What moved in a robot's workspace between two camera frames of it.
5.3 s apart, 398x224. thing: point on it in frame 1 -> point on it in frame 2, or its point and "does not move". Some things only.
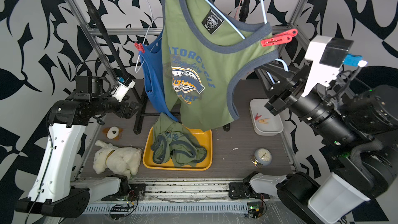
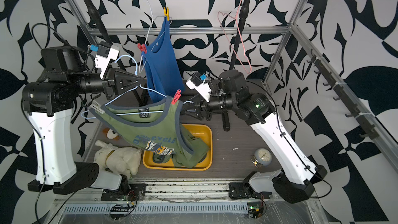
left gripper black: [132, 110] -> [116, 85]
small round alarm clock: [263, 156] does not move
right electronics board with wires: [255, 210] does not move
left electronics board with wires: [117, 212] does not move
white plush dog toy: [123, 161] does not move
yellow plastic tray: [204, 138] does not move
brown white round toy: [113, 133] does not move
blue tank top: [152, 57] does not move
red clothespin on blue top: [139, 47] does not move
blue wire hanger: [229, 23] -> [137, 70]
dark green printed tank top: [204, 50] -> [155, 122]
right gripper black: [291, 92] -> [203, 107]
